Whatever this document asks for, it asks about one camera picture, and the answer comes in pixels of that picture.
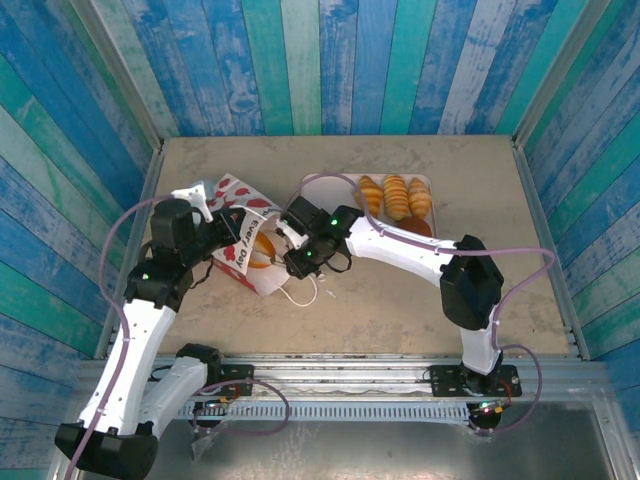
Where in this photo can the white red printed paper bag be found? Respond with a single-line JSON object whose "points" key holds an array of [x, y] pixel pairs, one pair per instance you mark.
{"points": [[240, 195]]}

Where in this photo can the striped orange fake croissant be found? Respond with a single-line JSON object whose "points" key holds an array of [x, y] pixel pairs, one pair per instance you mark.
{"points": [[395, 197], [420, 198], [371, 196]]}

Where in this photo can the brown round fake bun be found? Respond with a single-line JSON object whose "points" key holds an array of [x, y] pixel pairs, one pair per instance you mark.
{"points": [[417, 227]]}

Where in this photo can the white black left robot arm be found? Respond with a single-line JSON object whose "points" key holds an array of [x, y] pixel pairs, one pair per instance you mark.
{"points": [[135, 350]]}

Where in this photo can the pale rectangular plastic tray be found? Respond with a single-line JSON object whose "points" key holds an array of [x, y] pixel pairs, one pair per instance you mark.
{"points": [[325, 192]]}

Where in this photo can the small white paper scrap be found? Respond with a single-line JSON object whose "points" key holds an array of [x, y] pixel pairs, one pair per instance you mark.
{"points": [[330, 293]]}

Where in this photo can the small circuit board with LEDs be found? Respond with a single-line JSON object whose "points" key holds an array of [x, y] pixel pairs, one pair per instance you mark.
{"points": [[487, 409], [215, 403]]}

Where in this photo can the grey sheet metal panel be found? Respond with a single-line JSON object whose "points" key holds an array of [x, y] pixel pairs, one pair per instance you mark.
{"points": [[350, 455]]}

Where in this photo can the aluminium table side rail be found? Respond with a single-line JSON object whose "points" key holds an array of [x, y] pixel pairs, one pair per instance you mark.
{"points": [[152, 172], [562, 295]]}

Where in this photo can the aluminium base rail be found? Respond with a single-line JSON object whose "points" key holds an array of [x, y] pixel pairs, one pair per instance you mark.
{"points": [[340, 375]]}

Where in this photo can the aluminium corner post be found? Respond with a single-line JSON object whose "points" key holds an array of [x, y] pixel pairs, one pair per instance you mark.
{"points": [[560, 75], [121, 75]]}

